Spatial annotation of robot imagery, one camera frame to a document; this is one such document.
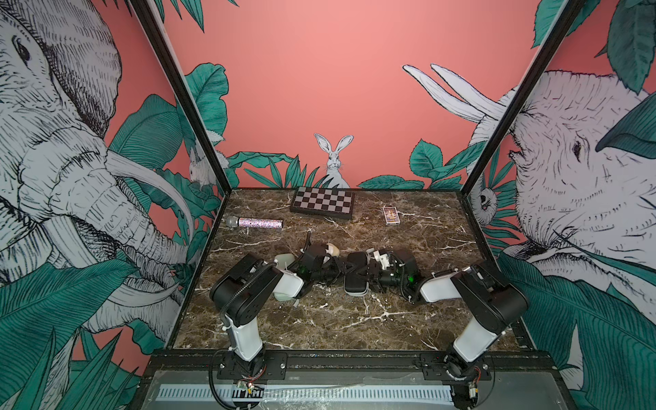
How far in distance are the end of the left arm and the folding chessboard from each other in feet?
1.08

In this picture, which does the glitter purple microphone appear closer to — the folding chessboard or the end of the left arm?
the folding chessboard

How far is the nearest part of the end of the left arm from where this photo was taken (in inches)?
29.6

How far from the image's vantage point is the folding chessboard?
1128 millimetres
